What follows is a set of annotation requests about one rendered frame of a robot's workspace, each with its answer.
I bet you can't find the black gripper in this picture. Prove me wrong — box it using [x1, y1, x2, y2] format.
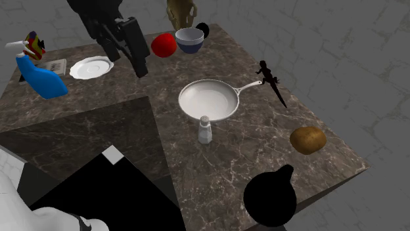
[66, 0, 151, 79]

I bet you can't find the white scalloped plate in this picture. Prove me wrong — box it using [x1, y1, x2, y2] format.
[69, 55, 115, 81]

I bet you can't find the red apple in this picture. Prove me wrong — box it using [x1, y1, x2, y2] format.
[150, 32, 178, 58]

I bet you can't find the white and blue bowl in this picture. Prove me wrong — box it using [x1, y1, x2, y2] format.
[174, 27, 205, 54]

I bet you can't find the grey printed book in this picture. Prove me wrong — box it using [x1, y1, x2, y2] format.
[19, 58, 68, 84]

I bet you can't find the black round object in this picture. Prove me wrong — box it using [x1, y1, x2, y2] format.
[194, 22, 211, 39]

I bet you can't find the marble patterned robot stand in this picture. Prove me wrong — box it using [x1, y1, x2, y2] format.
[0, 95, 187, 231]

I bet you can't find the blue spray bottle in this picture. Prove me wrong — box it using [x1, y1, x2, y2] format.
[5, 39, 69, 100]

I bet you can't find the red yellow striped figure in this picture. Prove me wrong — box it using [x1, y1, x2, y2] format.
[23, 30, 46, 61]

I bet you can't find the white frying pan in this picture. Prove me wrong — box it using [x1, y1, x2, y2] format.
[177, 79, 263, 123]

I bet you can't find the white salt shaker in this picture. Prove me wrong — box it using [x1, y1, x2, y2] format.
[197, 115, 213, 145]

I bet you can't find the black lizard figure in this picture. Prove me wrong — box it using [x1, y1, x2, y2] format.
[254, 59, 288, 109]

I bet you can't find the brown potato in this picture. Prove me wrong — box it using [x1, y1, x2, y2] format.
[289, 125, 328, 156]

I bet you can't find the black round jug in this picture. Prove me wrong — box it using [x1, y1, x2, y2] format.
[242, 164, 298, 228]

